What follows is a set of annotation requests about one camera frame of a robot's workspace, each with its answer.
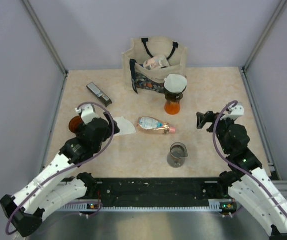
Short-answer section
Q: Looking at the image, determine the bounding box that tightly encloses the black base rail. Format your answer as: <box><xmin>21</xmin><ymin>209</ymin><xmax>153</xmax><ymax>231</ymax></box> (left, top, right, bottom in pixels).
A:
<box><xmin>81</xmin><ymin>177</ymin><xmax>230</xmax><ymax>208</ymax></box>

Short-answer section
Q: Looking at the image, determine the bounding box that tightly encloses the dark green glass dripper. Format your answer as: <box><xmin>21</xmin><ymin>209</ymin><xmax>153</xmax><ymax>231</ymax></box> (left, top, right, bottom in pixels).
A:
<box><xmin>164</xmin><ymin>87</ymin><xmax>187</xmax><ymax>103</ymax></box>

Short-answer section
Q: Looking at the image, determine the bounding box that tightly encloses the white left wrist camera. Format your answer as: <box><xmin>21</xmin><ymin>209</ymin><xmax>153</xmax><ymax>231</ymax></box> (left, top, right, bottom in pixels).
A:
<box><xmin>75</xmin><ymin>103</ymin><xmax>100</xmax><ymax>125</ymax></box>

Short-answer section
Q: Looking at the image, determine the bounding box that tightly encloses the beige canvas tote bag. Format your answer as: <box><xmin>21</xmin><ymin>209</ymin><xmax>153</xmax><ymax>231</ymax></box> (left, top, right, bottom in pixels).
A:
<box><xmin>122</xmin><ymin>36</ymin><xmax>188</xmax><ymax>94</ymax></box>

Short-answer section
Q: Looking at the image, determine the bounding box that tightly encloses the pink liquid soap bottle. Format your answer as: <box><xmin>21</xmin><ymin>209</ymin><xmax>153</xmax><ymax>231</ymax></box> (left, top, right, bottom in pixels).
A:
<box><xmin>137</xmin><ymin>116</ymin><xmax>177</xmax><ymax>135</ymax></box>

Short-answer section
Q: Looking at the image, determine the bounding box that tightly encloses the pink pouch in bag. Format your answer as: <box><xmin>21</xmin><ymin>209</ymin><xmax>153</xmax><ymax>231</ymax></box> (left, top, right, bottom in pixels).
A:
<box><xmin>143</xmin><ymin>54</ymin><xmax>171</xmax><ymax>70</ymax></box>

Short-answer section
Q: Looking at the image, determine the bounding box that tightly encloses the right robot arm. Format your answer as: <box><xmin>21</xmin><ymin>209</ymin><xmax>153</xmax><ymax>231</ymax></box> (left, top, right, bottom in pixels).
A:
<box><xmin>196</xmin><ymin>111</ymin><xmax>287</xmax><ymax>240</ymax></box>

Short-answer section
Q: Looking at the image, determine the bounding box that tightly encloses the dark glass beaker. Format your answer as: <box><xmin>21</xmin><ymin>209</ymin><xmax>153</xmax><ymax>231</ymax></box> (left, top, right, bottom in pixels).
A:
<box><xmin>166</xmin><ymin>142</ymin><xmax>188</xmax><ymax>168</ymax></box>

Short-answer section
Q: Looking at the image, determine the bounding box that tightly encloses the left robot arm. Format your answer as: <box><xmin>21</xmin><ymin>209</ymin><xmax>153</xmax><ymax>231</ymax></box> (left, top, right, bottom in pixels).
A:
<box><xmin>0</xmin><ymin>109</ymin><xmax>120</xmax><ymax>238</ymax></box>

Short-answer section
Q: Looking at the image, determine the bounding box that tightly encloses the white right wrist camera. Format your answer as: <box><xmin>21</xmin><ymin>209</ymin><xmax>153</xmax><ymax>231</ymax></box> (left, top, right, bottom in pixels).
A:
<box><xmin>220</xmin><ymin>102</ymin><xmax>245</xmax><ymax>121</ymax></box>

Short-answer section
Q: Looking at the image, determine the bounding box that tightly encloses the black rectangular box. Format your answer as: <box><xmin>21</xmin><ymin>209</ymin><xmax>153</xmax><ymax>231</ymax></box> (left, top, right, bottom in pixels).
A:
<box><xmin>86</xmin><ymin>82</ymin><xmax>113</xmax><ymax>107</ymax></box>

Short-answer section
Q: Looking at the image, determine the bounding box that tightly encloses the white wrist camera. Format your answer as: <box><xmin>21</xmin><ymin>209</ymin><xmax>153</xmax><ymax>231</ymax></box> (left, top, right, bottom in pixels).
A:
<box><xmin>75</xmin><ymin>103</ymin><xmax>100</xmax><ymax>125</ymax></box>
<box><xmin>220</xmin><ymin>102</ymin><xmax>245</xmax><ymax>121</ymax></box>

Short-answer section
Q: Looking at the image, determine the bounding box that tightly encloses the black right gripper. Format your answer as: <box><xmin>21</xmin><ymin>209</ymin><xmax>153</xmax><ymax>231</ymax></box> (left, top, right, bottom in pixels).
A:
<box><xmin>196</xmin><ymin>111</ymin><xmax>235</xmax><ymax>154</ymax></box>

